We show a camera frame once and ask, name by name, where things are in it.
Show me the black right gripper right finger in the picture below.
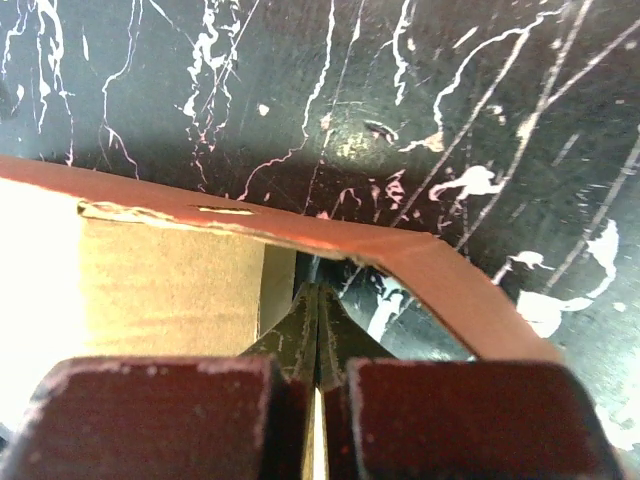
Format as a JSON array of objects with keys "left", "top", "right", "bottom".
[{"left": 317, "top": 287, "right": 627, "bottom": 479}]

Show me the brown cardboard box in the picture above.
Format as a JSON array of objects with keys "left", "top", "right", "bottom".
[{"left": 0, "top": 154, "right": 564, "bottom": 480}]

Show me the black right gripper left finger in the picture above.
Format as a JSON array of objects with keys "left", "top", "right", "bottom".
[{"left": 1, "top": 284, "right": 319, "bottom": 479}]

